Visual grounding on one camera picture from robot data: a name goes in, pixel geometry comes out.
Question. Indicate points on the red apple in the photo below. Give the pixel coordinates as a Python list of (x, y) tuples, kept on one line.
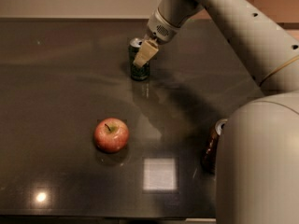
[(111, 135)]

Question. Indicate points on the green soda can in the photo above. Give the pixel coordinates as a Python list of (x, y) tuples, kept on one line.
[(137, 73)]

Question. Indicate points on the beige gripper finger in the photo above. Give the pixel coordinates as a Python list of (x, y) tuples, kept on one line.
[(148, 50)]

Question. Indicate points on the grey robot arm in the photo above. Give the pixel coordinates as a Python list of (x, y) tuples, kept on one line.
[(257, 164)]

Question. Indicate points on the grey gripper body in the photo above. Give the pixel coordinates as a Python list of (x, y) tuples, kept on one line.
[(158, 29)]

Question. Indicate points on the brown soda can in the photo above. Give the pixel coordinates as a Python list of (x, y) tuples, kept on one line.
[(208, 157)]

